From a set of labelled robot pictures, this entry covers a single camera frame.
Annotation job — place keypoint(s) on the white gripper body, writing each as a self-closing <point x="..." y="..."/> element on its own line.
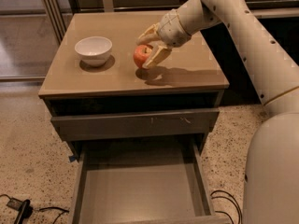
<point x="172" y="29"/>

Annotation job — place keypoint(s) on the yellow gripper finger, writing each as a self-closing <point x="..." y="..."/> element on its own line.
<point x="149" y="35"/>
<point x="158" y="54"/>

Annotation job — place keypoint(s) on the red apple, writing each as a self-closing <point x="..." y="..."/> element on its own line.
<point x="141" y="54"/>

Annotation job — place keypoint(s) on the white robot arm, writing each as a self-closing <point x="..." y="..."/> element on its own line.
<point x="271" y="188"/>

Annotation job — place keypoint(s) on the grey drawer cabinet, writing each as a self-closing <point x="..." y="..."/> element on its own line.
<point x="189" y="79"/>

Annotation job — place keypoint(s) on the closed grey top drawer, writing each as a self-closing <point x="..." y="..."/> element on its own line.
<point x="110" y="126"/>

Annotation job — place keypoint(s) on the open grey middle drawer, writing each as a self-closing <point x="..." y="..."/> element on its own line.
<point x="154" y="181"/>

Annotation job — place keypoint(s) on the white ceramic bowl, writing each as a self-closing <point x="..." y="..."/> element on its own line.
<point x="94" y="50"/>

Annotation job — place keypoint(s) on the blue tape piece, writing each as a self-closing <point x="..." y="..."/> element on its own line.
<point x="72" y="158"/>

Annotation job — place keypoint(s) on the black power adapter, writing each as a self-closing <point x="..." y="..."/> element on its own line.
<point x="23" y="208"/>

